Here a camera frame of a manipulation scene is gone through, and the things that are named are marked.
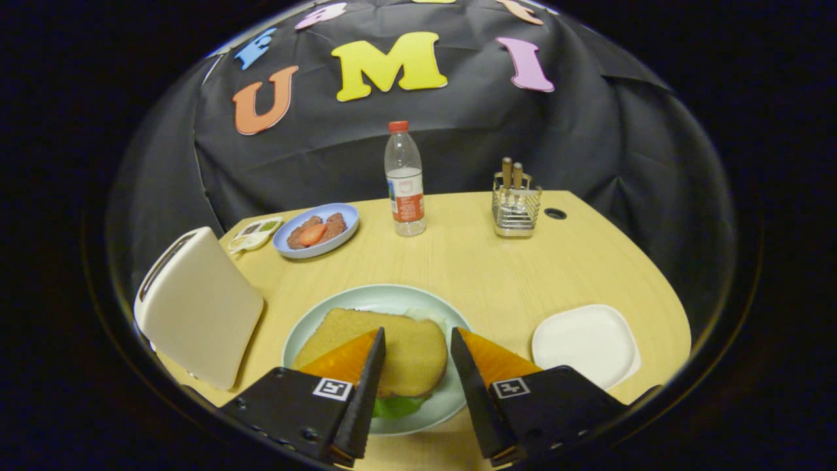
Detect brown toast slice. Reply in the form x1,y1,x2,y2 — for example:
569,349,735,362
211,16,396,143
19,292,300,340
292,308,449,398

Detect green lettuce leaf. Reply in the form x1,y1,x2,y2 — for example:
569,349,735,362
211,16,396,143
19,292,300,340
373,307,452,420

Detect clear plastic water bottle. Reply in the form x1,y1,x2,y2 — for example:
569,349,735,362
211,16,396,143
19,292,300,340
384,120,427,237

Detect metal wire utensil holder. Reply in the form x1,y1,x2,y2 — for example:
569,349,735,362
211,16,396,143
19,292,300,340
491,184,543,237

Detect small white square plate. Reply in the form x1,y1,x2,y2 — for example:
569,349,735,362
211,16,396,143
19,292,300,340
531,304,642,391

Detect blue plate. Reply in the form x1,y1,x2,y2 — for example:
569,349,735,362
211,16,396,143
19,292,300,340
273,203,360,260

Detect white divided seasoning tray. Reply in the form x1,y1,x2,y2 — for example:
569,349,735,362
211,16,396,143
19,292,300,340
228,216,284,254

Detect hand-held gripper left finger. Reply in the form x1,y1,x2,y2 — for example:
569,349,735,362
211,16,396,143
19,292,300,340
218,327,388,468

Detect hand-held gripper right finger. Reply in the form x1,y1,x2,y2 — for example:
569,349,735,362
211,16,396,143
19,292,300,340
450,327,630,468

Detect white toaster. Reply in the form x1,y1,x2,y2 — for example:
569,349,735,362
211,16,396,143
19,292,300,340
133,226,265,391

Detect pale green plate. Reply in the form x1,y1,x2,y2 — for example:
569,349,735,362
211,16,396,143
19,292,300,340
282,284,473,437

